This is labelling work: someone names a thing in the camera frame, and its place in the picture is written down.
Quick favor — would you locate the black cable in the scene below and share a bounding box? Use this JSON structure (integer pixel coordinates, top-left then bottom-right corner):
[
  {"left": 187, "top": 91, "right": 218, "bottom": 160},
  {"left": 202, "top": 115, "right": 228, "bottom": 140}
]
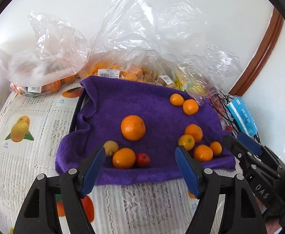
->
[{"left": 214, "top": 90, "right": 261, "bottom": 144}]

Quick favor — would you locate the small red apple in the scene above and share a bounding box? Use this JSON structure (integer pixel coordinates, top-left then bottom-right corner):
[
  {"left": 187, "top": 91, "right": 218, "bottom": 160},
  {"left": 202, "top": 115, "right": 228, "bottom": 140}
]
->
[{"left": 136, "top": 153, "right": 151, "bottom": 168}]

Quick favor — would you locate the person's right hand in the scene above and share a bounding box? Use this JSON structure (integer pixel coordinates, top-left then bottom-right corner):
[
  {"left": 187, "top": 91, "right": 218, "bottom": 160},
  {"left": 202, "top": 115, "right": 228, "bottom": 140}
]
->
[{"left": 255, "top": 197, "right": 282, "bottom": 234}]

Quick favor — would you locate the large clear plastic fruit bag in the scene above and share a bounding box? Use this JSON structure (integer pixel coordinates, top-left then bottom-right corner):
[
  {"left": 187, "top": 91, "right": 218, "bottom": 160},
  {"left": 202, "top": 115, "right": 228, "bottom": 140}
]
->
[{"left": 79, "top": 0, "right": 242, "bottom": 101}]

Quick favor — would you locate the left clear plastic fruit bag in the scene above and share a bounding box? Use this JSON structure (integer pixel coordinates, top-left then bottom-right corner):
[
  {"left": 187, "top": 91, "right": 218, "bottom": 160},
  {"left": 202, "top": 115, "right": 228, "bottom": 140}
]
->
[{"left": 8, "top": 11, "right": 90, "bottom": 97}]

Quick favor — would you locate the blue tissue pack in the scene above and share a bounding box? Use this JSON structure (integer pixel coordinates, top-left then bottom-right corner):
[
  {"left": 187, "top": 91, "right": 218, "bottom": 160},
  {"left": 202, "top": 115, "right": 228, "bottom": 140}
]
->
[{"left": 227, "top": 97, "right": 258, "bottom": 137}]

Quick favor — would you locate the fruit print tablecloth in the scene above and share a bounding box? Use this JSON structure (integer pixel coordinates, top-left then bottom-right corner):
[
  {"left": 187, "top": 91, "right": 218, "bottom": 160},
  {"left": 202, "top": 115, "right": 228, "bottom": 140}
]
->
[{"left": 0, "top": 93, "right": 198, "bottom": 233}]

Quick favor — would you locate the orange with stem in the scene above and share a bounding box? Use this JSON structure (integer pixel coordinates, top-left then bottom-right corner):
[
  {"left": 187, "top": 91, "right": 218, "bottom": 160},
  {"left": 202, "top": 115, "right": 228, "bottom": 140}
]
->
[{"left": 120, "top": 115, "right": 146, "bottom": 141}]

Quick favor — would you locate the small yellow-green fruit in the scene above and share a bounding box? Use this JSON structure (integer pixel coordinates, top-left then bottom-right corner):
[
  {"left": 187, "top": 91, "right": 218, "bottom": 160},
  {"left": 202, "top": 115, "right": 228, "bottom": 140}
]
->
[{"left": 103, "top": 141, "right": 119, "bottom": 156}]

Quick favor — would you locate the yellow snack package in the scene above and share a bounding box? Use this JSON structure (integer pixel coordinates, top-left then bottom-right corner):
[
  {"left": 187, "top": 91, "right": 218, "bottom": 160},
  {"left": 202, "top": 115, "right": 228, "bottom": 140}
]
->
[{"left": 171, "top": 70, "right": 207, "bottom": 95}]

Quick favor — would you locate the small orange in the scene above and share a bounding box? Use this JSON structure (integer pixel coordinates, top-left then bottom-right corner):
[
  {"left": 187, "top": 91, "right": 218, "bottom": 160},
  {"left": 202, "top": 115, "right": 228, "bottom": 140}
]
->
[
  {"left": 169, "top": 94, "right": 185, "bottom": 107},
  {"left": 209, "top": 142, "right": 223, "bottom": 156},
  {"left": 178, "top": 134, "right": 195, "bottom": 151},
  {"left": 112, "top": 148, "right": 136, "bottom": 170}
]

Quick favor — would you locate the purple towel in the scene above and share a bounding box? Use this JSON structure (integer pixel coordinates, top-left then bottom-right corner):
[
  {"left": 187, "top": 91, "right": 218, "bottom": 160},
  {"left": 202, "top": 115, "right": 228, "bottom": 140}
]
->
[{"left": 55, "top": 76, "right": 228, "bottom": 185}]

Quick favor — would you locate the black tray under towel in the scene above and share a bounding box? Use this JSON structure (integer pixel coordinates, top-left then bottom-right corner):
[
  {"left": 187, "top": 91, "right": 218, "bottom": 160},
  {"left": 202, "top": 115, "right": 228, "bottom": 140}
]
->
[{"left": 69, "top": 89, "right": 89, "bottom": 133}]

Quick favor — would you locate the brown wooden door frame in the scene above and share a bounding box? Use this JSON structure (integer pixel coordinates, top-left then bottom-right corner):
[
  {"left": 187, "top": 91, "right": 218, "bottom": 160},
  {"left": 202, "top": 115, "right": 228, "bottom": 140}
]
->
[{"left": 229, "top": 7, "right": 284, "bottom": 96}]

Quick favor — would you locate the bag of red fruits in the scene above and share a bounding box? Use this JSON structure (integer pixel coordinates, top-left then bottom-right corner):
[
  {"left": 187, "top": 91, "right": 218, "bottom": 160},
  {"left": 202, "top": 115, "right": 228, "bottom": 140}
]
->
[{"left": 209, "top": 95, "right": 231, "bottom": 121}]

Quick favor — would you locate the large orange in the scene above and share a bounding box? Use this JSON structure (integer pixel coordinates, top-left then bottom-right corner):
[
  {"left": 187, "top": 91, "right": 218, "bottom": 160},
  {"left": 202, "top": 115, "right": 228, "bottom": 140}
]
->
[
  {"left": 184, "top": 124, "right": 203, "bottom": 143},
  {"left": 193, "top": 145, "right": 213, "bottom": 162}
]

